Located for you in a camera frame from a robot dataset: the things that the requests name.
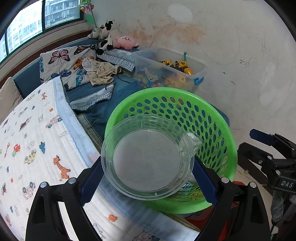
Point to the beige cushion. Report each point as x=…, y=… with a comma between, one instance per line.
x=10, y=97

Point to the clear round plastic lid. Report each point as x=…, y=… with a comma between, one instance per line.
x=148, y=157

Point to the green framed window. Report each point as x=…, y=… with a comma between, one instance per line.
x=35, y=19

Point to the grey gloved right hand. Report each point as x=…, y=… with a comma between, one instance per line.
x=277, y=206

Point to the butterfly print pillow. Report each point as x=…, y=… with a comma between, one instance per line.
x=66, y=63

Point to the printed white tablecloth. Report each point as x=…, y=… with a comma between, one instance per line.
x=42, y=141

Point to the clear plastic toy bin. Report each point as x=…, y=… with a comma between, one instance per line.
x=159, y=67

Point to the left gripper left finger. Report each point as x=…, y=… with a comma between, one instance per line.
x=45, y=221

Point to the crumpled beige cloth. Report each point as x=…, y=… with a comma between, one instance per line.
x=100, y=73

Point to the green plastic mesh basket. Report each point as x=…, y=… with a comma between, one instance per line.
x=218, y=149

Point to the colourful pinwheel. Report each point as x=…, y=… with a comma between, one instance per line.
x=87, y=7

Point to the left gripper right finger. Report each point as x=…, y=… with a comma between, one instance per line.
x=238, y=211

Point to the black white cow plush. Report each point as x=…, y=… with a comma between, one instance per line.
x=105, y=36

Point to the pink plush toy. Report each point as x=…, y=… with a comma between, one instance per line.
x=126, y=42

